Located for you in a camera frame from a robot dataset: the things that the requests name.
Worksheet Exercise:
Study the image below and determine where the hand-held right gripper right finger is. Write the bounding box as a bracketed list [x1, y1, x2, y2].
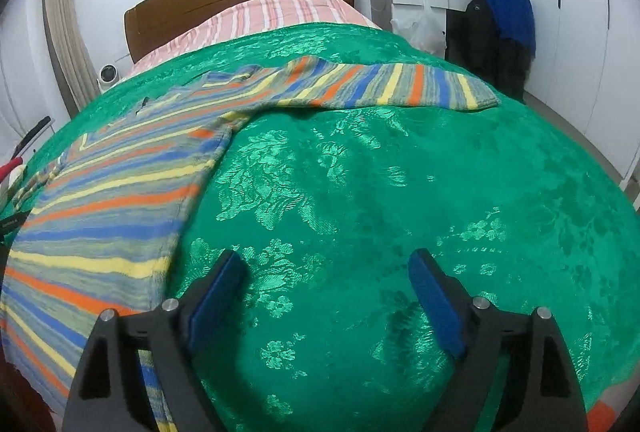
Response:
[407, 248, 589, 432]

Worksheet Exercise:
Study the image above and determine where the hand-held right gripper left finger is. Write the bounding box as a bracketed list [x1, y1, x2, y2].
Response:
[62, 249, 248, 432]

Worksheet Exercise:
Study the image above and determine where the striped knit sweater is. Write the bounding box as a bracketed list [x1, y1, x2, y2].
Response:
[0, 56, 501, 432]

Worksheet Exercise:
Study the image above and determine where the red cloth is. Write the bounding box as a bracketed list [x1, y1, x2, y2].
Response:
[0, 157, 26, 180]

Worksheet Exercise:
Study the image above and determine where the green floral blanket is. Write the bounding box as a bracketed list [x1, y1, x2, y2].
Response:
[0, 23, 640, 432]

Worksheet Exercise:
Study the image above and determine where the beige curtain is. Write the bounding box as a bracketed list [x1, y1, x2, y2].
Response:
[42, 0, 101, 115]

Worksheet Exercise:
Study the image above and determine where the black jacket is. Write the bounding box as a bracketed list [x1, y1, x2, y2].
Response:
[445, 0, 532, 103]

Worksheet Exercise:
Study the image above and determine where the white plastic bag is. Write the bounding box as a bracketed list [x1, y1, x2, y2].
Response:
[390, 0, 447, 58]

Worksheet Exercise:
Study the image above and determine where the pink striped bedsheet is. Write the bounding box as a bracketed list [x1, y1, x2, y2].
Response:
[122, 0, 383, 78]

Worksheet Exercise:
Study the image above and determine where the blue cloth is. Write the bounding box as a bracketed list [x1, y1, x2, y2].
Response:
[472, 0, 537, 60]

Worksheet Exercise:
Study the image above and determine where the white wardrobe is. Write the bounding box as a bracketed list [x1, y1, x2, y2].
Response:
[475, 0, 640, 183]

